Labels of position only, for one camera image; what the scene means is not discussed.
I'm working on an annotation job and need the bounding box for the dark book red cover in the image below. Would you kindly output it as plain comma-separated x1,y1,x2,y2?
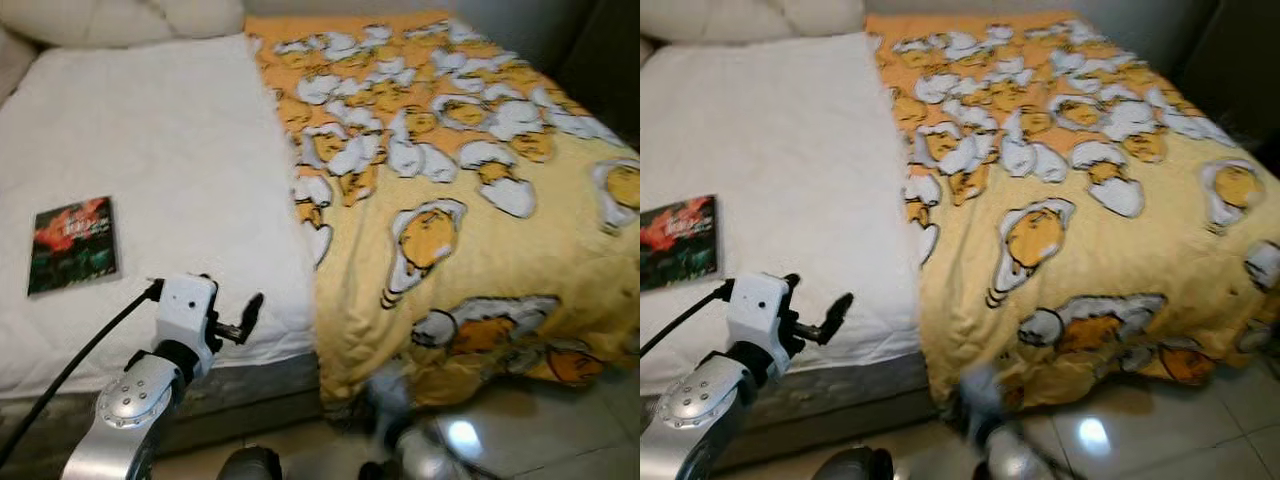
27,196,121,297
640,195,723,293

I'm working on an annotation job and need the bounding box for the white mattress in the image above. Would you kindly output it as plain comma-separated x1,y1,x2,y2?
640,32,926,396
0,35,321,401

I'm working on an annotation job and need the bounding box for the black robot leg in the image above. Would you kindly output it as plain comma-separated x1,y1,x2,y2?
815,447,893,480
218,447,283,480

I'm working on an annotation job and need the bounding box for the orange yellow cartoon blanket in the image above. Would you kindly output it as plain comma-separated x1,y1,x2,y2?
865,10,1280,411
245,10,641,406

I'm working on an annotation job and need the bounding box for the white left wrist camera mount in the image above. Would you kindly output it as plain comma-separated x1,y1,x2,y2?
156,274,219,351
727,272,793,351

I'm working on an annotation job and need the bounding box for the grey bed frame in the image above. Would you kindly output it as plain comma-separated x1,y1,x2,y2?
0,350,331,471
640,350,941,471

